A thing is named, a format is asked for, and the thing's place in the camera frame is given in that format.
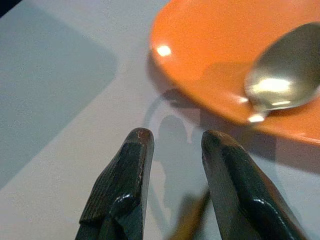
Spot metal spoon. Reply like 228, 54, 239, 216
169, 22, 320, 240

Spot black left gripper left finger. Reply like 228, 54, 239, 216
74, 127, 155, 240

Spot orange plate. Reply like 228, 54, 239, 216
149, 0, 320, 146

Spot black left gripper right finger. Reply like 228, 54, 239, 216
201, 129, 308, 240

